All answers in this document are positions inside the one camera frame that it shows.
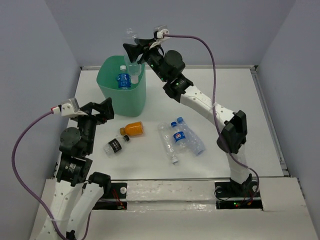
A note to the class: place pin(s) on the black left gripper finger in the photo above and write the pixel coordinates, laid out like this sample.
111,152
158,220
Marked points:
92,109
106,109

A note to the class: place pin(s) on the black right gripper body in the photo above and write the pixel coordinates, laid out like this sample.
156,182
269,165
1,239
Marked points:
152,57

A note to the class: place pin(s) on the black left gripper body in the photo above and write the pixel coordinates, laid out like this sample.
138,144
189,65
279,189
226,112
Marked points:
86,121

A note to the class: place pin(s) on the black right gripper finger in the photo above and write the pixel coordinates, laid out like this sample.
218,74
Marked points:
134,51
144,43

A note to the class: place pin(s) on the blue label white cap bottle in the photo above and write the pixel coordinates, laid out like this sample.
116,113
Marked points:
123,79

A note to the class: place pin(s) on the clear crushed white cap bottle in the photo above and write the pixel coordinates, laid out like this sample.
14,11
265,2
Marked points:
167,142

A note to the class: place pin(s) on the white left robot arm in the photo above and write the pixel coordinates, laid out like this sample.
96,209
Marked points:
76,192

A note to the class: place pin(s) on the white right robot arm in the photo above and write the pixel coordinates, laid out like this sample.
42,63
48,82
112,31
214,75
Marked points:
231,126

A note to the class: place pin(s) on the green plastic bin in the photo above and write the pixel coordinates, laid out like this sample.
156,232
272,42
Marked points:
126,102

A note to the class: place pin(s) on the orange juice bottle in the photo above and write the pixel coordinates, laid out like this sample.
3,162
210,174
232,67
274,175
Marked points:
132,129

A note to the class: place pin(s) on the small black label bottle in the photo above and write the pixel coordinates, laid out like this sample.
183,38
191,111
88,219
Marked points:
116,145

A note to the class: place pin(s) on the Pepsi label bottle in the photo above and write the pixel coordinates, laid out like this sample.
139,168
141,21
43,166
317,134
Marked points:
179,137

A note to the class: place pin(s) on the clear blue cap bottle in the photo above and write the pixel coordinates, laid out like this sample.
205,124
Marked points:
196,145

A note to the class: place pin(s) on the white foam strip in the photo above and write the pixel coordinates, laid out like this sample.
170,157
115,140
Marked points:
171,195

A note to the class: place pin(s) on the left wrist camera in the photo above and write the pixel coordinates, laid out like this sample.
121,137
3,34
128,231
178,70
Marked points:
68,108

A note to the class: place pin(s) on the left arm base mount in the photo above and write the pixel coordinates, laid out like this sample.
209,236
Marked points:
115,199

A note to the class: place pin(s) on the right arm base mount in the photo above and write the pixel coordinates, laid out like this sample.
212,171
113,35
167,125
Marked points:
231,195

